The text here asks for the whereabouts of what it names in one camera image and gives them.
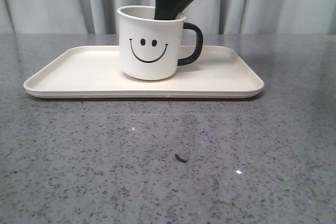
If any small black debris piece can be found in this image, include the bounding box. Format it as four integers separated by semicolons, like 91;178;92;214
174;153;188;163

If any pale green curtain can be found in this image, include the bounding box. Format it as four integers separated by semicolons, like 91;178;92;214
1;0;335;35

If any white smiley mug black handle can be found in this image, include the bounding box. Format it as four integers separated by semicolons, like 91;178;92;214
118;5;203;81

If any cream rectangular plastic tray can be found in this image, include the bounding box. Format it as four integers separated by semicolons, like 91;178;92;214
24;46;265;99

